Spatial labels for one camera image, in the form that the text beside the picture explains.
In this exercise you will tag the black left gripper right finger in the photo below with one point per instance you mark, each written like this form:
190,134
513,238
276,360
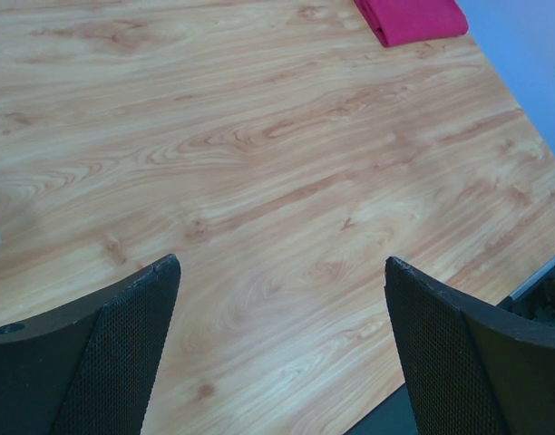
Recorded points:
469,367

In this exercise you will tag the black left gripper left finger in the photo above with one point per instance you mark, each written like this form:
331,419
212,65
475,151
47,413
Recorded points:
89,366

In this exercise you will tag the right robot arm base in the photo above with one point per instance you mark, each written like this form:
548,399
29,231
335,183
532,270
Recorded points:
535,298

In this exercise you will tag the folded red t shirt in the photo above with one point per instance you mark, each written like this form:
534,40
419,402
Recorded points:
399,22

